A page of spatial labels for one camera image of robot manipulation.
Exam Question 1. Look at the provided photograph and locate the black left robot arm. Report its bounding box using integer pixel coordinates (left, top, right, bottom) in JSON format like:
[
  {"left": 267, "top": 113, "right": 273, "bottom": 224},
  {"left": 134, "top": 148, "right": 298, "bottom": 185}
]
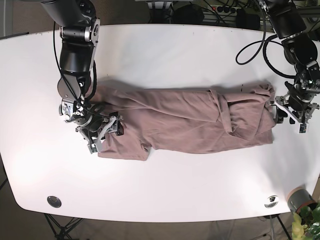
[{"left": 254, "top": 0, "right": 320, "bottom": 134}]

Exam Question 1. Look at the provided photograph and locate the green potted plant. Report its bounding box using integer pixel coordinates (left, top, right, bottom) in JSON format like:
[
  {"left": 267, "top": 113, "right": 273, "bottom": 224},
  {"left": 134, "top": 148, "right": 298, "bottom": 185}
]
[{"left": 291, "top": 202, "right": 320, "bottom": 240}]

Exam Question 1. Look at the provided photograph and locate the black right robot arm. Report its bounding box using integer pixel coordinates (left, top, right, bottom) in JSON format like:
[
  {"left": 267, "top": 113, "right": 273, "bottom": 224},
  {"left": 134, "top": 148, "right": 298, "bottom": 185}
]
[{"left": 40, "top": 0, "right": 124, "bottom": 154}]

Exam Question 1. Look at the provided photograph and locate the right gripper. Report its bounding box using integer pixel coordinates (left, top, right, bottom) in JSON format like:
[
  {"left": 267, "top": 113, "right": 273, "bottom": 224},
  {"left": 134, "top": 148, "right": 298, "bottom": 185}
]
[{"left": 59, "top": 99, "right": 124, "bottom": 154}]

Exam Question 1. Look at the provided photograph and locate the dusty pink T-shirt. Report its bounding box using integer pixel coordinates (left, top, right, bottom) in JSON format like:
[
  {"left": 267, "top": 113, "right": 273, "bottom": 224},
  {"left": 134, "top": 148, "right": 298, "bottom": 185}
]
[{"left": 92, "top": 84, "right": 275, "bottom": 161}]

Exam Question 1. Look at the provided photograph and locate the left metal table grommet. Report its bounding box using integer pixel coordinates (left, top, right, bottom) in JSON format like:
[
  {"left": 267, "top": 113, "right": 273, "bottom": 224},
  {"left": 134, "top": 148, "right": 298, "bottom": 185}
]
[{"left": 47, "top": 196, "right": 62, "bottom": 208}]

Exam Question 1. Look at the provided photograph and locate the right metal table grommet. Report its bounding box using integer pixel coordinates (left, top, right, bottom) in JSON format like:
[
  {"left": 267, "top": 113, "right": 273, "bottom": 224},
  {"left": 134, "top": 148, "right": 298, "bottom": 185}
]
[{"left": 264, "top": 195, "right": 279, "bottom": 209}]

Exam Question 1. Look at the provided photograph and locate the grey plant pot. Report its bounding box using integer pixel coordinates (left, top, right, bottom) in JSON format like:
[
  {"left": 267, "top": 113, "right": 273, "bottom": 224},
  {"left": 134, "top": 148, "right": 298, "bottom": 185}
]
[{"left": 286, "top": 187, "right": 318, "bottom": 215}]

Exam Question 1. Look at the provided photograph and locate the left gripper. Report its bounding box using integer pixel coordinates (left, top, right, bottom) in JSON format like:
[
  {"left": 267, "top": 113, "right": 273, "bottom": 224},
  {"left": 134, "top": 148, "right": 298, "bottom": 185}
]
[{"left": 270, "top": 71, "right": 320, "bottom": 134}]

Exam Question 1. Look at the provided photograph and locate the metal table grommet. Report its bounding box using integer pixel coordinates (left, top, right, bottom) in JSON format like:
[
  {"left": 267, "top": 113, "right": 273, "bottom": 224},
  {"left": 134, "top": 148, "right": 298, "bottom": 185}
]
[
  {"left": 264, "top": 195, "right": 279, "bottom": 209},
  {"left": 47, "top": 196, "right": 62, "bottom": 208}
]

